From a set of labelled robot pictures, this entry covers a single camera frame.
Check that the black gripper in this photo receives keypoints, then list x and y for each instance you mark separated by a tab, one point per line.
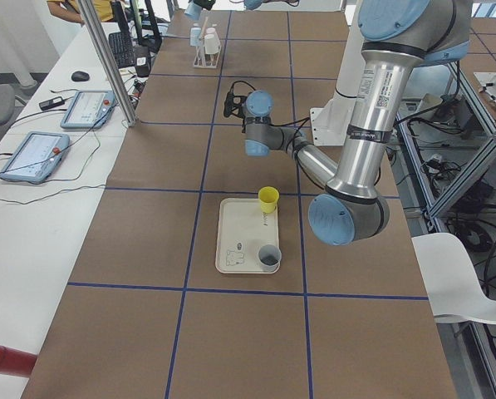
200	4

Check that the pink plastic cup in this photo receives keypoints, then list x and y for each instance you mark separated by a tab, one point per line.
212	31

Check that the light blue plastic cup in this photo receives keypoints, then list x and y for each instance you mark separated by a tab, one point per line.
195	36

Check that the pale cream plastic cup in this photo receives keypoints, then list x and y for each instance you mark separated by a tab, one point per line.
211	45

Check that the yellow plastic cup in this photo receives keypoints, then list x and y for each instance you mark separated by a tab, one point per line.
268	197

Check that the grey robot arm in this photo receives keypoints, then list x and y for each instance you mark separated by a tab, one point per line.
398	37
248	4

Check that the grey plastic cup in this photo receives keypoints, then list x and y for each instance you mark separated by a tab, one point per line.
269	258

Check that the black keyboard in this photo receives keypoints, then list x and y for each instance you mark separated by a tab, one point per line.
122	48

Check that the person in yellow shirt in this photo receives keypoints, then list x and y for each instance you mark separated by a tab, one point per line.
69	11

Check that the black computer mouse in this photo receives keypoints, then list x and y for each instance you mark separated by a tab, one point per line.
80	76

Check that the far blue teach pendant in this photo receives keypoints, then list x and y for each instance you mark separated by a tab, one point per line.
88	109

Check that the blue teach pendant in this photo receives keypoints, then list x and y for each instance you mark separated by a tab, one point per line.
88	109
36	158

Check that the small black device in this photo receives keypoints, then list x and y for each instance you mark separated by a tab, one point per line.
51	103

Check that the cream plastic tray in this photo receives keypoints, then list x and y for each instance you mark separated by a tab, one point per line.
243	229

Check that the near blue teach pendant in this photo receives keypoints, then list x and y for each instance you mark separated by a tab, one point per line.
36	158

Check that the brown paper table cover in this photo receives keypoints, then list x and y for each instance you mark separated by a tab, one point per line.
146	314

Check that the white plastic chair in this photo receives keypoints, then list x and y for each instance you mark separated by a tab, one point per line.
451	282

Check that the red cylinder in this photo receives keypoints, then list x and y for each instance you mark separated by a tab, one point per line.
16	363

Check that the white wire cup rack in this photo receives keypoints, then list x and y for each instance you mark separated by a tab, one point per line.
201	60

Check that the grey aluminium frame post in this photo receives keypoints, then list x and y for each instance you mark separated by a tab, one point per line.
101	45

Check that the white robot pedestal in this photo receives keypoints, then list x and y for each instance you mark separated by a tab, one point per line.
329	123

